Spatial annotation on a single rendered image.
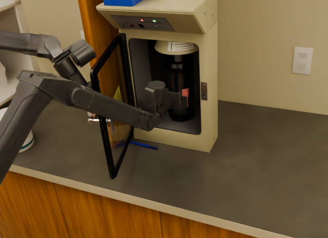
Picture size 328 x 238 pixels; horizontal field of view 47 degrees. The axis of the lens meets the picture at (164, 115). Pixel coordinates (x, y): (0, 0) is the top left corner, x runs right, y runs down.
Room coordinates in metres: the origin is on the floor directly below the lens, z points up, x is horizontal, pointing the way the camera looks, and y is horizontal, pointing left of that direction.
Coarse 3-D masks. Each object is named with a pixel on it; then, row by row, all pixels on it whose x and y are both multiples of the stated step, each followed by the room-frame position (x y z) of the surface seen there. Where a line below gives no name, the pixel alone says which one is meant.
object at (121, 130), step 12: (108, 48) 1.11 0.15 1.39; (120, 48) 1.22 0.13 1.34; (108, 60) 1.09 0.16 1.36; (120, 60) 1.20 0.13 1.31; (108, 72) 1.07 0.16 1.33; (120, 72) 1.19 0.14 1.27; (108, 84) 1.06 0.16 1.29; (120, 84) 1.17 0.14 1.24; (108, 96) 1.04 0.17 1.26; (120, 96) 1.15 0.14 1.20; (108, 132) 0.99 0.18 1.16; (120, 132) 1.09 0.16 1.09; (120, 144) 1.07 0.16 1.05; (120, 156) 1.05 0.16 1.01; (108, 168) 0.95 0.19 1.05
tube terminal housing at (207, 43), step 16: (208, 0) 1.14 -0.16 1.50; (208, 16) 1.14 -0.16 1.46; (128, 32) 1.25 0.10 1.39; (144, 32) 1.22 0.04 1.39; (160, 32) 1.20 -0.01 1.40; (176, 32) 1.17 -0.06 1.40; (208, 32) 1.13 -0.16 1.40; (128, 48) 1.25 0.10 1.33; (208, 48) 1.13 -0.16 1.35; (208, 64) 1.13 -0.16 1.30; (208, 80) 1.13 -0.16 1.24; (208, 96) 1.13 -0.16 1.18; (208, 112) 1.12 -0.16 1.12; (208, 128) 1.12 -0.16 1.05; (176, 144) 1.18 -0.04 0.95; (192, 144) 1.15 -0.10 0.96; (208, 144) 1.13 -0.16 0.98
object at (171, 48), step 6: (156, 42) 1.27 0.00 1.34; (162, 42) 1.23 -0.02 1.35; (168, 42) 1.21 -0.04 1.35; (174, 42) 1.21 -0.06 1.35; (180, 42) 1.20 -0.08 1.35; (186, 42) 1.20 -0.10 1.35; (156, 48) 1.25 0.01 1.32; (162, 48) 1.22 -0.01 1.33; (168, 48) 1.21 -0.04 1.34; (174, 48) 1.20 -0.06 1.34; (180, 48) 1.19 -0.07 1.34; (186, 48) 1.20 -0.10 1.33; (192, 48) 1.20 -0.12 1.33; (198, 48) 1.22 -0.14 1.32; (168, 54) 1.20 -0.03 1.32; (174, 54) 1.19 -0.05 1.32; (180, 54) 1.19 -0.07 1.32
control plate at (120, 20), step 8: (112, 16) 1.17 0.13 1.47; (120, 16) 1.15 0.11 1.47; (128, 16) 1.14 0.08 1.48; (120, 24) 1.20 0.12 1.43; (128, 24) 1.19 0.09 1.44; (136, 24) 1.17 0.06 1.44; (144, 24) 1.15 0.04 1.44; (152, 24) 1.14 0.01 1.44; (160, 24) 1.13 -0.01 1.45; (168, 24) 1.11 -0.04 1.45
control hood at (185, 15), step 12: (144, 0) 1.17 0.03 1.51; (156, 0) 1.16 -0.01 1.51; (168, 0) 1.15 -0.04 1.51; (180, 0) 1.14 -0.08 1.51; (192, 0) 1.12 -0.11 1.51; (204, 0) 1.11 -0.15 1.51; (108, 12) 1.16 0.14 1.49; (120, 12) 1.13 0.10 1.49; (132, 12) 1.11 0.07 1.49; (144, 12) 1.09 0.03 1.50; (156, 12) 1.07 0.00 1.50; (168, 12) 1.06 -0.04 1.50; (180, 12) 1.04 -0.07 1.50; (192, 12) 1.02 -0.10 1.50; (204, 12) 1.10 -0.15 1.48; (180, 24) 1.09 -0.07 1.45; (192, 24) 1.07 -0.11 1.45; (204, 24) 1.10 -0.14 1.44
